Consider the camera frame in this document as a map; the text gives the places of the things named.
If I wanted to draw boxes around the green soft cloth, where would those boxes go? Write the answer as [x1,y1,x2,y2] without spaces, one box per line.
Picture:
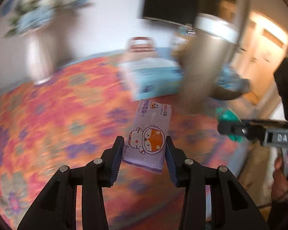
[215,107,243,142]

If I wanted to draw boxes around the purple wet wipes pack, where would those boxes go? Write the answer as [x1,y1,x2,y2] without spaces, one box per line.
[122,99,172,174]

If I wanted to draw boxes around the person's right hand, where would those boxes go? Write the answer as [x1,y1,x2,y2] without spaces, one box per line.
[271,157,288,202]

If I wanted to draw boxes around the floral orange table cloth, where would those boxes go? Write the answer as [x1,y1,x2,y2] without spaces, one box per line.
[0,54,250,230]

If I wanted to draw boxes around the brown pen holder box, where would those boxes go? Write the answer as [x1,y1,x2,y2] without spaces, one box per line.
[171,26,195,58]

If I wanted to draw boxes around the blue white tissue pack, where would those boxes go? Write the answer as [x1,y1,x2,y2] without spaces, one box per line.
[118,58,184,101]

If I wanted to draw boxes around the small beige handbag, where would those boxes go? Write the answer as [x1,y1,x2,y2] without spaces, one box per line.
[122,36,158,62]

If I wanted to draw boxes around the white ribbed ceramic vase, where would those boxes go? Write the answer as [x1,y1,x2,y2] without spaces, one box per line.
[24,25,57,85]

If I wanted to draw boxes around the blue artificial flower bouquet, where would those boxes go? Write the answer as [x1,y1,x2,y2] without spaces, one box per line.
[2,0,92,38]

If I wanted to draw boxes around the black wall television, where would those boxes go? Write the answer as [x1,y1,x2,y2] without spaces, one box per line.
[141,0,237,25]

